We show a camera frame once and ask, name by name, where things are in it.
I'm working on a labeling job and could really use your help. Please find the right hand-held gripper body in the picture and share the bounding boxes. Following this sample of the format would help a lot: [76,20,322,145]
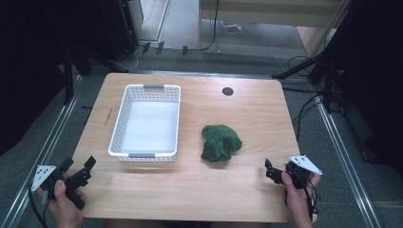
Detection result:
[282,154,324,190]

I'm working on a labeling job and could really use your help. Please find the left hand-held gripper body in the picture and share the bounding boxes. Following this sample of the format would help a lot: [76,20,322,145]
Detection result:
[30,164,93,210]

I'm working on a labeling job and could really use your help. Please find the dark green cloth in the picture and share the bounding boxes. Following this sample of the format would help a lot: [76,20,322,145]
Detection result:
[200,123,243,163]

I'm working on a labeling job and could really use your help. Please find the white plastic basket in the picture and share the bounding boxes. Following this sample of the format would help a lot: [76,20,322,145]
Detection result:
[107,84,182,163]

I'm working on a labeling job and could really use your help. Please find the person's right hand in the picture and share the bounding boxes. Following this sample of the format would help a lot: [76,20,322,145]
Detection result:
[280,171,321,228]

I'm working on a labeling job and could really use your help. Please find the person's left hand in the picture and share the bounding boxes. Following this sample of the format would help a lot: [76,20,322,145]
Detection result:
[37,172,87,228]

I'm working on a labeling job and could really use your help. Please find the black metal stand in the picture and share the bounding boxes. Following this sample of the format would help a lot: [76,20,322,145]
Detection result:
[62,47,93,106]

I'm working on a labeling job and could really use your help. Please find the black tripod stand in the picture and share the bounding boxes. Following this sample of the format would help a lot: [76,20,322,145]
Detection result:
[271,47,341,114]

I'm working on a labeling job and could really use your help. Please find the black curtain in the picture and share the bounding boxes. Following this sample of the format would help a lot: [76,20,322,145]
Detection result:
[0,0,107,156]
[329,0,403,175]

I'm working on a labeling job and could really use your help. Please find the black cabinet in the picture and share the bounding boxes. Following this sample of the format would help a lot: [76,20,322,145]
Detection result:
[100,0,141,63]

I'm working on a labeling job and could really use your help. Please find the booklet with red stripe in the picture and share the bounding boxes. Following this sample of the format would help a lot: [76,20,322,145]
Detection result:
[221,20,244,36]

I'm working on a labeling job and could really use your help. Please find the light wooden bench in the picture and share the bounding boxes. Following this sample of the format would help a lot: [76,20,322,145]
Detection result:
[197,0,351,59]

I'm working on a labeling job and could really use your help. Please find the metal floor rail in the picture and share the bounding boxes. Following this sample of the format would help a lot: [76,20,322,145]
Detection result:
[129,69,281,80]
[313,94,383,228]
[0,75,85,228]

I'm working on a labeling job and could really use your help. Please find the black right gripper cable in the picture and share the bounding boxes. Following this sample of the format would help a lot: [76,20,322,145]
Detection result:
[303,179,320,223]

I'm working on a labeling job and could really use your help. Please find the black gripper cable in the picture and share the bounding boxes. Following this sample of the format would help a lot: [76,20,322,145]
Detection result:
[28,185,49,228]
[303,179,320,223]

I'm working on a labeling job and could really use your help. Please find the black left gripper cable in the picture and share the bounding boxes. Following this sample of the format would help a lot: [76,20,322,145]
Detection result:
[28,185,49,228]

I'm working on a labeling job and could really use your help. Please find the black floor cables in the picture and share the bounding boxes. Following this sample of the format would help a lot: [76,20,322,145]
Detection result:
[281,55,324,142]

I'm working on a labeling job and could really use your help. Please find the white floor cable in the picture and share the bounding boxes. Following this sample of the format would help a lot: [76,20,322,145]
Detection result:
[113,44,144,72]

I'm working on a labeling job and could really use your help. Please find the black hanging cable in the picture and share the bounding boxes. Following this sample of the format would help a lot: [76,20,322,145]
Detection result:
[197,0,221,53]

